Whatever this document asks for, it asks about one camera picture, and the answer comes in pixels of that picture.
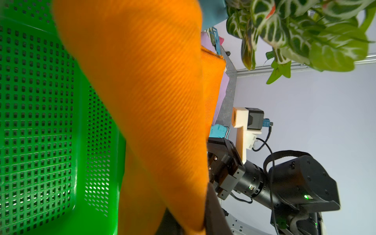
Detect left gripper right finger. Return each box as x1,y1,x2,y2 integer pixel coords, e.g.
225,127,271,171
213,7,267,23
205,183,233,235

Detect artificial plant bouquet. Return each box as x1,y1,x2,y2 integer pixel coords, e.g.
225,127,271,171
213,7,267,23
226,0,376,84

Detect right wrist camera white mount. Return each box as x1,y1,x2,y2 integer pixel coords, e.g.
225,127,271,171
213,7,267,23
232,107,273,164

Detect orange pants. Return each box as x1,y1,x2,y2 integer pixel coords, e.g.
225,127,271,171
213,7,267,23
52,1,225,235

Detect garden tool set card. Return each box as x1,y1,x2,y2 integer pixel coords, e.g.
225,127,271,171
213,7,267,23
206,27,222,55

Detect teal striped pants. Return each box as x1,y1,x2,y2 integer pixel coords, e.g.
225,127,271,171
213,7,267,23
209,124,230,139

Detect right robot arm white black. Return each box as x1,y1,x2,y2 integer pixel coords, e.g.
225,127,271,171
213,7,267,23
207,138,340,235

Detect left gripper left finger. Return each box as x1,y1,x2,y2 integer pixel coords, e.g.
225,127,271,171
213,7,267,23
155,209,185,235

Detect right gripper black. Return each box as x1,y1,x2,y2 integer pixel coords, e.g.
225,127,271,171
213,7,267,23
207,138,245,200

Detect teal vase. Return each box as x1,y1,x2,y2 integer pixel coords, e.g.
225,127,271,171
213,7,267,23
198,0,228,31

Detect purple pants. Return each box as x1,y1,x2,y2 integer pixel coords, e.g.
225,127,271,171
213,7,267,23
201,32,229,127

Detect green perforated plastic basket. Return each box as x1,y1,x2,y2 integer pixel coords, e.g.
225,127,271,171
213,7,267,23
1,1,125,235

